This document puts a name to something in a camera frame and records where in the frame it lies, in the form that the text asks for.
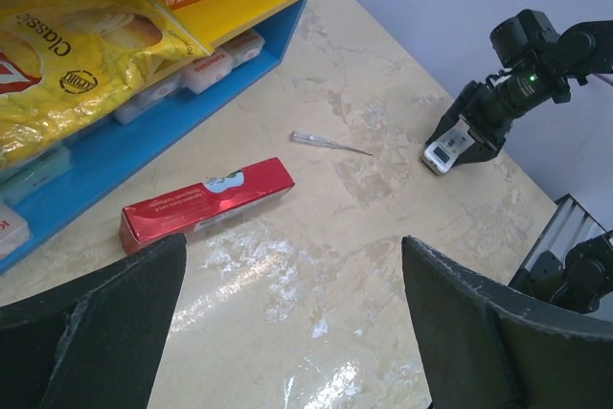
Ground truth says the blue shelf unit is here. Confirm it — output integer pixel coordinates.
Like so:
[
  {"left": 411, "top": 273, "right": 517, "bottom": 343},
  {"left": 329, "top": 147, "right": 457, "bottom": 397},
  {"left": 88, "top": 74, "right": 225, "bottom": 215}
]
[{"left": 1, "top": 0, "right": 307, "bottom": 272}]

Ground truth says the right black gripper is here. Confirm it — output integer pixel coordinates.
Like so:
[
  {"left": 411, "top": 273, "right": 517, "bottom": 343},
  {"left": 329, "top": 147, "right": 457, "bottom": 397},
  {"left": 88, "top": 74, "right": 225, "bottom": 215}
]
[{"left": 425, "top": 74, "right": 512, "bottom": 166}]

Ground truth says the green tissue pack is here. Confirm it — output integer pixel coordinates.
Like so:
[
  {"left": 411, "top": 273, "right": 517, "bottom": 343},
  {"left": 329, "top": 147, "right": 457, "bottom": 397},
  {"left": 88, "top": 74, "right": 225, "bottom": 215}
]
[{"left": 1, "top": 144, "right": 72, "bottom": 207}]

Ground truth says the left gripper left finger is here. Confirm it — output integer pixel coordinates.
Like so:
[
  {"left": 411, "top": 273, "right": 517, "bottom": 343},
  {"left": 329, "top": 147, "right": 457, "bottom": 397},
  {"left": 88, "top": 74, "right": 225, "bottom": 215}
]
[{"left": 1, "top": 234, "right": 187, "bottom": 408}]

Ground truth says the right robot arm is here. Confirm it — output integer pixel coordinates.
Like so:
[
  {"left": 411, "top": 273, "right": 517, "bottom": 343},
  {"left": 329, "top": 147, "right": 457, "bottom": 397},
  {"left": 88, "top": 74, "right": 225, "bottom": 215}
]
[{"left": 421, "top": 10, "right": 612, "bottom": 314}]

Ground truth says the clear test pen screwdriver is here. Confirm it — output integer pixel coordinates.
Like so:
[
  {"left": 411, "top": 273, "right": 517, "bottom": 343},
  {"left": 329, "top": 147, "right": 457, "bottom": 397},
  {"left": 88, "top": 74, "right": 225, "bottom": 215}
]
[{"left": 289, "top": 130, "right": 371, "bottom": 156}]

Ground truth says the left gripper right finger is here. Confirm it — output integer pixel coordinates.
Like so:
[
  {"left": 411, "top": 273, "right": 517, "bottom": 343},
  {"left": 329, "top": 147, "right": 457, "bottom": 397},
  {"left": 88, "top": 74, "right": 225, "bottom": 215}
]
[{"left": 401, "top": 236, "right": 612, "bottom": 408}]

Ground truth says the red toothpaste box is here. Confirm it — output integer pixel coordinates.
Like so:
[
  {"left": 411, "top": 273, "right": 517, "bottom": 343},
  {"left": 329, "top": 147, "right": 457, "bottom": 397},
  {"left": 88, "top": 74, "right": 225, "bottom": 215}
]
[{"left": 119, "top": 157, "right": 295, "bottom": 255}]

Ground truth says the yellow chips bag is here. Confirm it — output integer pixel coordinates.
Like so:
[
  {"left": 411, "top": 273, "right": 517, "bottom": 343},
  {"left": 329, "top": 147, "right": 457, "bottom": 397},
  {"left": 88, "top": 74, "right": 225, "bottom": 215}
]
[{"left": 1, "top": 0, "right": 211, "bottom": 170}]

